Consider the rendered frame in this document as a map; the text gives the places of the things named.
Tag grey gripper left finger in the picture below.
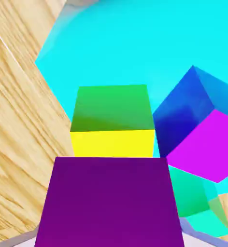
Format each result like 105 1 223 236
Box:
0 224 40 247

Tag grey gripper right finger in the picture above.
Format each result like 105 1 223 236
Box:
178 216 228 247

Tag small purple cube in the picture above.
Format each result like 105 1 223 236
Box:
34 156 185 247

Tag small teal green cube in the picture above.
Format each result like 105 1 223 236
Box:
167 165 228 238

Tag small magenta cube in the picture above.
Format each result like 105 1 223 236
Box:
152 65 228 184

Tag small yellow cube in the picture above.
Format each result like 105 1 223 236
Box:
70 84 156 158

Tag large cyan box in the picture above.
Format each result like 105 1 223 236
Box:
34 0 228 201

